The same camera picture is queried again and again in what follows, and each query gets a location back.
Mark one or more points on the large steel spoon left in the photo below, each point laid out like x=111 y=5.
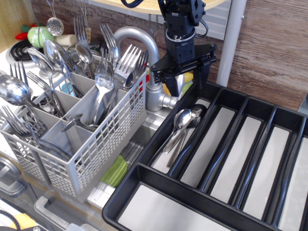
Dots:
x=16 y=92

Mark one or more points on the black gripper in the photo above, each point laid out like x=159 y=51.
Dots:
x=183 y=56

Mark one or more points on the grey metal pole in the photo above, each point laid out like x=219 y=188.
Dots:
x=236 y=17

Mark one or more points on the small steel spoon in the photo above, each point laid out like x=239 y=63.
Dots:
x=181 y=121

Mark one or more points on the steel fork front left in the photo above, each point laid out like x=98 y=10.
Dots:
x=28 y=128

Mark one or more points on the steel fork back left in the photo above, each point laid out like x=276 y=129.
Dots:
x=19 y=72

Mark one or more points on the tall steel fork back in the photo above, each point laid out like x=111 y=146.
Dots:
x=80 y=31

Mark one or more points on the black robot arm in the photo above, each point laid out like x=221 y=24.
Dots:
x=182 y=17

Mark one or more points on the steel spoon lying on basket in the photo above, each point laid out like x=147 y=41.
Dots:
x=76 y=121

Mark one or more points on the black stove burner coil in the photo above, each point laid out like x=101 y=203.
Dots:
x=19 y=51

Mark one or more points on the grey plastic cutlery basket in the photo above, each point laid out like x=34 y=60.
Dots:
x=73 y=161

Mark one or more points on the steel spoon back middle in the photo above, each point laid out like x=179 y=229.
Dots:
x=86 y=56

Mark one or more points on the hanging metal strainer ladle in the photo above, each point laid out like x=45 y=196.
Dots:
x=54 y=24

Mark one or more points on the black cutlery tray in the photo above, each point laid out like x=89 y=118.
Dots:
x=243 y=168

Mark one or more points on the round wooden shelf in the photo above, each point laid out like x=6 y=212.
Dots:
x=149 y=6

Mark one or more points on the green toy cabbage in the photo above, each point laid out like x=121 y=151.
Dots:
x=38 y=35

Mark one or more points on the tall steel spoon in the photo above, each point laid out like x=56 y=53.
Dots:
x=44 y=65

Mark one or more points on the silver kitchen faucet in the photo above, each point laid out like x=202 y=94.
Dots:
x=156 y=99

